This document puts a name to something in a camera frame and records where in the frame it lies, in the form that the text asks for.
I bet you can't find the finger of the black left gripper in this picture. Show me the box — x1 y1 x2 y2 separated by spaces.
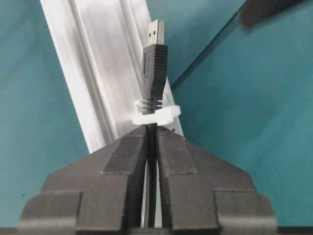
238 0 306 27

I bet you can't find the aluminium extrusion rail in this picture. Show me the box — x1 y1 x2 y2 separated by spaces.
39 0 183 228

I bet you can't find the black USB cable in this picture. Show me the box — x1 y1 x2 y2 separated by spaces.
141 19 169 228

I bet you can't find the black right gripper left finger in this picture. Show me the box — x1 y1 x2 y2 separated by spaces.
19 126 148 235

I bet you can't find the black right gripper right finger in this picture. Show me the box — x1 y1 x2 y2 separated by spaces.
156 127 278 235

